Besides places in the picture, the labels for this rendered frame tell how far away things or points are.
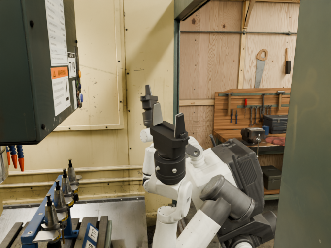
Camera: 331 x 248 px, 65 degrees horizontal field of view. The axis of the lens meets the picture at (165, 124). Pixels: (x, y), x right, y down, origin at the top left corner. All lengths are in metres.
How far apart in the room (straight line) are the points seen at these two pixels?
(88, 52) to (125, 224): 1.06
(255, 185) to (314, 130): 0.71
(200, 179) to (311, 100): 0.65
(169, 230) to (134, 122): 0.96
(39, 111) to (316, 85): 0.47
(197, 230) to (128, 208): 0.96
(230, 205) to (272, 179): 2.56
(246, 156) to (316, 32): 0.69
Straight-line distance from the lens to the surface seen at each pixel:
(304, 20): 0.48
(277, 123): 3.55
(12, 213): 1.97
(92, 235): 1.42
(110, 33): 1.63
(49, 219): 1.00
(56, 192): 1.08
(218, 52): 3.50
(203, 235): 0.91
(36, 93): 0.53
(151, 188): 0.80
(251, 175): 1.10
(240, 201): 0.92
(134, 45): 1.62
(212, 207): 0.91
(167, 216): 0.81
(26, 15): 0.53
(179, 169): 0.71
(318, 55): 0.44
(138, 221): 1.76
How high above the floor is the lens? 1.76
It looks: 13 degrees down
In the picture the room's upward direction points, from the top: straight up
